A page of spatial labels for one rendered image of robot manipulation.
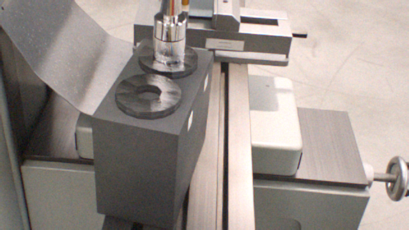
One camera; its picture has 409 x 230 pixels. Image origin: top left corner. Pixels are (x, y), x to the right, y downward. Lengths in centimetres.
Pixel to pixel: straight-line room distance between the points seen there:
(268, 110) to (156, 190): 55
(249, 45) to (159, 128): 54
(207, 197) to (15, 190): 56
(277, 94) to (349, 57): 192
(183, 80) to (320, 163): 58
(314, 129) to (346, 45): 198
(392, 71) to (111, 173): 256
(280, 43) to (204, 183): 43
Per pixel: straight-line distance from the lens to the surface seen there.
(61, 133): 129
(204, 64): 82
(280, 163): 118
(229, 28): 116
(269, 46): 119
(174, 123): 69
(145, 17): 120
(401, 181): 141
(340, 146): 134
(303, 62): 305
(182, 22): 76
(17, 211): 133
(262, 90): 131
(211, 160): 92
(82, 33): 128
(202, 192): 87
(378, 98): 291
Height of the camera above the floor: 154
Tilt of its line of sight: 38 degrees down
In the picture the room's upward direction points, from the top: 6 degrees clockwise
